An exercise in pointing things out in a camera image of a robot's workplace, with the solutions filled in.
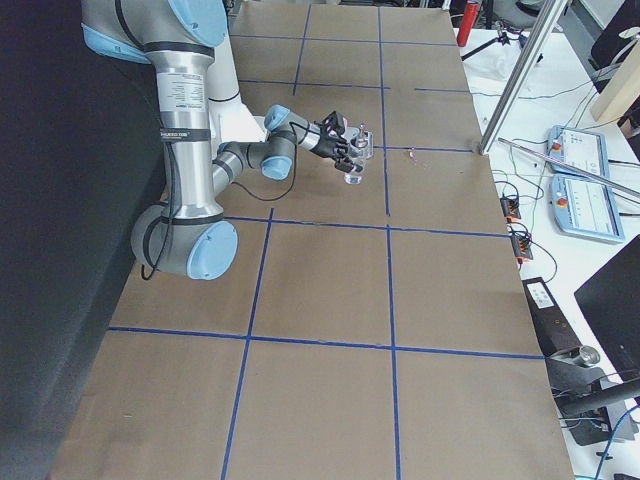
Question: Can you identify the black camera stand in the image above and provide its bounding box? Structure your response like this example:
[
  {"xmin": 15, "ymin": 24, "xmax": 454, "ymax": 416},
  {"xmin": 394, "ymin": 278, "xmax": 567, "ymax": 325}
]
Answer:
[{"xmin": 545, "ymin": 355, "xmax": 639, "ymax": 446}]

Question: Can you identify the upper teach pendant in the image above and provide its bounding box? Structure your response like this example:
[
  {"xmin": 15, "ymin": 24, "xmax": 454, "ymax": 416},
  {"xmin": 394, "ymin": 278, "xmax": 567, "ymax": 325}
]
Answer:
[{"xmin": 546, "ymin": 125, "xmax": 610, "ymax": 178}]

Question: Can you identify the black monitor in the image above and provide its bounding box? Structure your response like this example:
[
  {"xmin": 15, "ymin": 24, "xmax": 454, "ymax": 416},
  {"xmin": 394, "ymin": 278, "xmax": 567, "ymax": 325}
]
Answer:
[{"xmin": 574, "ymin": 238, "xmax": 639, "ymax": 379}]

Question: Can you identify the red bottle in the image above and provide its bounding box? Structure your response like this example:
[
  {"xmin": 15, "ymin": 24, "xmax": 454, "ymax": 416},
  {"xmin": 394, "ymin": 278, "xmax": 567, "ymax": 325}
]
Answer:
[{"xmin": 456, "ymin": 0, "xmax": 480, "ymax": 47}]

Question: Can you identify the black box with label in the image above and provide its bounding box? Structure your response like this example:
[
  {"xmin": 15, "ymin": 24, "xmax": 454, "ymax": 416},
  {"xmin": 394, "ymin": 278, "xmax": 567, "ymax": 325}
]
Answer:
[{"xmin": 522, "ymin": 277, "xmax": 582, "ymax": 357}]

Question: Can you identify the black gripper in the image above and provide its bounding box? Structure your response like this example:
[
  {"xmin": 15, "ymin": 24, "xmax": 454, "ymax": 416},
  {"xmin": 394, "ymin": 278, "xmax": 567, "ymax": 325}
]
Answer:
[{"xmin": 312, "ymin": 111, "xmax": 353, "ymax": 171}]

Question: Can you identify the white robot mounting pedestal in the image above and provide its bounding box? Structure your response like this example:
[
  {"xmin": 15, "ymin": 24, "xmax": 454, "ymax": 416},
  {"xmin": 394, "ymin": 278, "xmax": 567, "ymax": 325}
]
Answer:
[{"xmin": 205, "ymin": 35, "xmax": 266, "ymax": 152}]

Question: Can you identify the lower teach pendant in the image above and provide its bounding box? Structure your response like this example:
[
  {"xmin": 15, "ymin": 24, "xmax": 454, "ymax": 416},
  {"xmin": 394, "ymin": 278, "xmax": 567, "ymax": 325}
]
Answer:
[{"xmin": 549, "ymin": 174, "xmax": 625, "ymax": 243}]

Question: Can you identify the aluminium frame post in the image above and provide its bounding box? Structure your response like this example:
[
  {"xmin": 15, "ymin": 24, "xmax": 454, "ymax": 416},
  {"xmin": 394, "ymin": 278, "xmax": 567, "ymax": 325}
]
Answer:
[{"xmin": 478, "ymin": 0, "xmax": 568, "ymax": 155}]

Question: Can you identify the teach pendant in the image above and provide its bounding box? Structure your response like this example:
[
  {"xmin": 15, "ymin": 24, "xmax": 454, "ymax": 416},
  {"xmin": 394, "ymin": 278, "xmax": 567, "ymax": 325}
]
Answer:
[
  {"xmin": 549, "ymin": 174, "xmax": 625, "ymax": 243},
  {"xmin": 546, "ymin": 125, "xmax": 610, "ymax": 178}
]

